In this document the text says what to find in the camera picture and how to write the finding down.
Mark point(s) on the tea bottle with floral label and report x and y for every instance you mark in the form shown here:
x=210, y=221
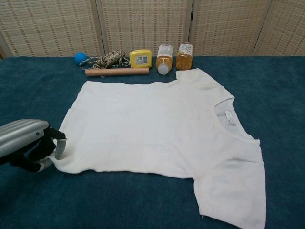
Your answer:
x=184, y=60

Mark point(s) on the white T-shirt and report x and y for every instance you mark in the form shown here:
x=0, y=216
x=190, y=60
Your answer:
x=143, y=131

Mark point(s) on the tea bottle with white label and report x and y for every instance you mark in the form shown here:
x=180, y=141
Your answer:
x=164, y=60

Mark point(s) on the woven bamboo screen panel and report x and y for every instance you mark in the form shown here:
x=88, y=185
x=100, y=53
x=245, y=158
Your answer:
x=228, y=26
x=145, y=23
x=47, y=26
x=286, y=28

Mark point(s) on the blue ball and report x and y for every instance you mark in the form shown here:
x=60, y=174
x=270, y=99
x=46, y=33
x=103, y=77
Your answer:
x=80, y=58

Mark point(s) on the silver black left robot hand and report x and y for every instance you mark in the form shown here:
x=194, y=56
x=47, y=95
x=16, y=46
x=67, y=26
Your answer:
x=21, y=134

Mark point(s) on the yellow plastic box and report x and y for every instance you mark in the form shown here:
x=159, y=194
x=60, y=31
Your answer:
x=140, y=59

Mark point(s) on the blue carpet table cover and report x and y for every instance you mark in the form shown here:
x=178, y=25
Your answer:
x=35, y=95

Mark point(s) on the wooden rolling pin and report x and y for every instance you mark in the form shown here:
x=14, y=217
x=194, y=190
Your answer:
x=114, y=72

